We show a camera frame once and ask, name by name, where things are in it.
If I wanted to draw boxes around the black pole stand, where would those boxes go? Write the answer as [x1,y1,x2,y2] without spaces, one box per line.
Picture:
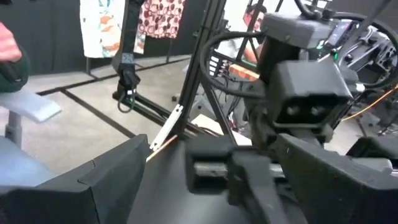
[111,0,147,114]

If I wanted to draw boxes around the person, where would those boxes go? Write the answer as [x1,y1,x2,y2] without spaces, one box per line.
[214,2,270,65]

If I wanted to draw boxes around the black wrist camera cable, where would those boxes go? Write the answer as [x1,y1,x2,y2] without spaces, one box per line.
[198,30,271,100]

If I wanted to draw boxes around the orange box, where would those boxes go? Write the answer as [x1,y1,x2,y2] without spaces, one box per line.
[228,63,261,82]

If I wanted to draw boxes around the orange cable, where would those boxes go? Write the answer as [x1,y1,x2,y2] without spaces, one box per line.
[341,83,398,123]

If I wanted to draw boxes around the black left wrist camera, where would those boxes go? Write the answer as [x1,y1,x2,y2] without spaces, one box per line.
[267,58,354,132]

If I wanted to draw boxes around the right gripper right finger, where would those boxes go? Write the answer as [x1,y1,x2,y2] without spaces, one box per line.
[275,133,398,224]

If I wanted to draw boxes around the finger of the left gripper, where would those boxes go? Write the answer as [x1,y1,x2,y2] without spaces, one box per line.
[227,148,292,224]

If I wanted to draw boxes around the grey office chair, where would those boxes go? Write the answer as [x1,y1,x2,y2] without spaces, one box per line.
[0,89,62,187]

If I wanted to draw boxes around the red circle patterned cloth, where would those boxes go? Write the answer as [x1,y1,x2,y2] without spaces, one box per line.
[138,0,187,40]

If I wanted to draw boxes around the white floral cloth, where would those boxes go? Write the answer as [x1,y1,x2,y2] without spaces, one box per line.
[79,0,147,59]

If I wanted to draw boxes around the white metal bracket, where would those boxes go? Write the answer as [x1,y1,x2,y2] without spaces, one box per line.
[149,104,184,152]

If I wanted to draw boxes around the person's hand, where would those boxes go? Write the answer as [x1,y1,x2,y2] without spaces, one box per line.
[0,21,23,63]

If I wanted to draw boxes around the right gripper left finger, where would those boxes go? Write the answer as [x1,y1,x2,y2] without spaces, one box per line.
[0,133,152,224]

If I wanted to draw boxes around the black aluminium frame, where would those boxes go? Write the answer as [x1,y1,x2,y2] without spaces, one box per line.
[112,0,239,146]

